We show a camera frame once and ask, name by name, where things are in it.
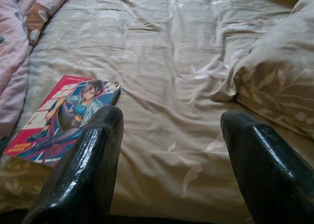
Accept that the red manga book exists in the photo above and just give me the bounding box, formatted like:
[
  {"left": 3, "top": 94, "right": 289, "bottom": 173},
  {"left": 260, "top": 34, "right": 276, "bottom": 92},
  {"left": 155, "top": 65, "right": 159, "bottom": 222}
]
[{"left": 2, "top": 74, "right": 121, "bottom": 165}]

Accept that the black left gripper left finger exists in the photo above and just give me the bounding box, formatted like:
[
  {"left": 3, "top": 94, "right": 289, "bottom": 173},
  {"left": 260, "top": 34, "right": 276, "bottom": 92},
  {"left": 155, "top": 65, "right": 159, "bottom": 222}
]
[{"left": 21, "top": 105, "right": 124, "bottom": 224}]

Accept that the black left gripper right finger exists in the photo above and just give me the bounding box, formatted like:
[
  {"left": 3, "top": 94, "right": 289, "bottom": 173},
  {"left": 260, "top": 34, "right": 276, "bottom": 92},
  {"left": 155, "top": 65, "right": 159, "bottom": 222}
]
[{"left": 220, "top": 110, "right": 314, "bottom": 224}]

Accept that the beige floral duvet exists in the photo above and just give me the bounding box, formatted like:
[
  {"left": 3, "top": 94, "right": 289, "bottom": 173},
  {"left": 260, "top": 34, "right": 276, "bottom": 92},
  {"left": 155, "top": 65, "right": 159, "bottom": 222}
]
[{"left": 209, "top": 0, "right": 314, "bottom": 141}]

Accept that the pink cartoon print blanket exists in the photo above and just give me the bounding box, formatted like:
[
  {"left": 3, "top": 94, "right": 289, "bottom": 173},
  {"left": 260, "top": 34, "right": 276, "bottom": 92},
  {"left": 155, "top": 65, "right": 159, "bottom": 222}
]
[{"left": 0, "top": 0, "right": 72, "bottom": 139}]

